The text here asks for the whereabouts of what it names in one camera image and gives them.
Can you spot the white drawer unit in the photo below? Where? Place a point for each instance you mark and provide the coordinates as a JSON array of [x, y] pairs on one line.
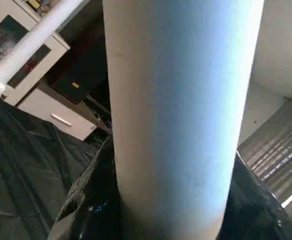
[[55, 117]]

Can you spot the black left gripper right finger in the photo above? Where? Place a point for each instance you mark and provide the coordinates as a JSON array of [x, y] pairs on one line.
[[256, 210]]

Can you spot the white glass door cabinet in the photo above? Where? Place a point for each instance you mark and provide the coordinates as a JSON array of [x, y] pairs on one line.
[[40, 55]]

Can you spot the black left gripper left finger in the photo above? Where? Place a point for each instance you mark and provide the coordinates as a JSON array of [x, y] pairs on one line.
[[90, 205]]

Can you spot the black box device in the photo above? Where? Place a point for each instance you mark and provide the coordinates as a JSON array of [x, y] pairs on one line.
[[83, 75]]

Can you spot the grey window blind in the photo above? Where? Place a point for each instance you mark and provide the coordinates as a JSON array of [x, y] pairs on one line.
[[278, 155]]

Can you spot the black plastic mat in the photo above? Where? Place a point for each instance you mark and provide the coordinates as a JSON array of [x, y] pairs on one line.
[[25, 165]]

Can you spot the white plastic table leg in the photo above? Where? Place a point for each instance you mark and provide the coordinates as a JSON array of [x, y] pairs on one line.
[[181, 100], [30, 42]]

